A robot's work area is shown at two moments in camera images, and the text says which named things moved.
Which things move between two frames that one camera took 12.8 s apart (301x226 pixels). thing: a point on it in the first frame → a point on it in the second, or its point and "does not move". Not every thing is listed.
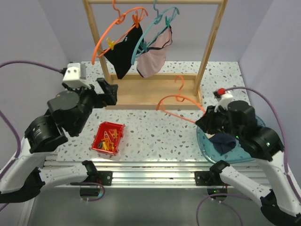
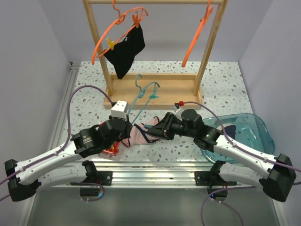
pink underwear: [152, 59] → [139, 134]
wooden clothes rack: [127, 90] does not move
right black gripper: [206, 122] → [163, 130]
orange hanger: [180, 98] → [203, 21]
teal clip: [167, 21] → [153, 96]
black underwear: [121, 53] does not move
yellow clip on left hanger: [111, 44] does not move
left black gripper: [109, 98] → [127, 132]
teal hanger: [175, 9] → [141, 94]
